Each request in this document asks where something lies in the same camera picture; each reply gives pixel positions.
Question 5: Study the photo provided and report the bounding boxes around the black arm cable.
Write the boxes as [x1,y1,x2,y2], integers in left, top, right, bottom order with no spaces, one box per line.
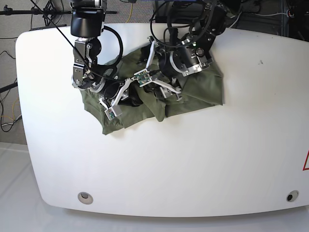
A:
[31,0,125,80]
[149,0,208,49]

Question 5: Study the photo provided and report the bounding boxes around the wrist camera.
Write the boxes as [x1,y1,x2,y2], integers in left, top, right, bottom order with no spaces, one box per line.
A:
[134,69,151,87]
[104,105,123,120]

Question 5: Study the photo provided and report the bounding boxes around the left table cable grommet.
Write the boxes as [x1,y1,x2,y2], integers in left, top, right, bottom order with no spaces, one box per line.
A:
[78,192,93,205]

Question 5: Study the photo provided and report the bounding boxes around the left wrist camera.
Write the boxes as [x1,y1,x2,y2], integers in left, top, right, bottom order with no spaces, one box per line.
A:
[134,69,151,87]

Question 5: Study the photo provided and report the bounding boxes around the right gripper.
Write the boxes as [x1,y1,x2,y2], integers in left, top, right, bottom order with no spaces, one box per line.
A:
[98,78,143,109]

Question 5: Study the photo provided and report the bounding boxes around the olive green T-shirt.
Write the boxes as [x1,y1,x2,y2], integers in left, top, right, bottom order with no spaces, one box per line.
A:
[82,48,224,135]

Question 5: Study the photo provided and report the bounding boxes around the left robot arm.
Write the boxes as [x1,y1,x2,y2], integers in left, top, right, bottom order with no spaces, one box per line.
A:
[133,0,228,99]

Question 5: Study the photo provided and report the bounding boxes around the red triangle sticker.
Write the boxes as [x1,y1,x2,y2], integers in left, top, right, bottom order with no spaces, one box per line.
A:
[303,152,309,171]

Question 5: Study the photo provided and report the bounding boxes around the black floor cables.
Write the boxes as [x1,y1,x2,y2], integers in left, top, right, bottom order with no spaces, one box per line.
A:
[0,50,22,132]

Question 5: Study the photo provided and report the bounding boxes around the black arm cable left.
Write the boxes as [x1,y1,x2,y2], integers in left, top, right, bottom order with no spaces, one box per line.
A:
[149,0,208,49]

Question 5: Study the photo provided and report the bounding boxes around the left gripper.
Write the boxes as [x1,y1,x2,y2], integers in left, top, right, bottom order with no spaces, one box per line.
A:
[139,36,182,101]

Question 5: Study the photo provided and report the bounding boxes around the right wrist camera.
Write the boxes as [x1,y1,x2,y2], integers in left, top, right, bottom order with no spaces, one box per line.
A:
[104,105,123,120]

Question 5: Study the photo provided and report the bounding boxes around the right table cable grommet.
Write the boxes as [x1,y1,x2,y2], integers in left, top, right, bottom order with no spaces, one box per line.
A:
[286,190,299,202]

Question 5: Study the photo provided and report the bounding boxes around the table cable grommet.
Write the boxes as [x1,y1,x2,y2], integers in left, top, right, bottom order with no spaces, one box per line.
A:
[78,192,93,205]
[286,190,299,202]

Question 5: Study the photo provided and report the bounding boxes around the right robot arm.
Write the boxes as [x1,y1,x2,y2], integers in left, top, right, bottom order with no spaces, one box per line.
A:
[70,0,143,108]

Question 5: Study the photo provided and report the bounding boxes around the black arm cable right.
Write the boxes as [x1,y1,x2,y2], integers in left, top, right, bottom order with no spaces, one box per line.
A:
[31,0,125,80]

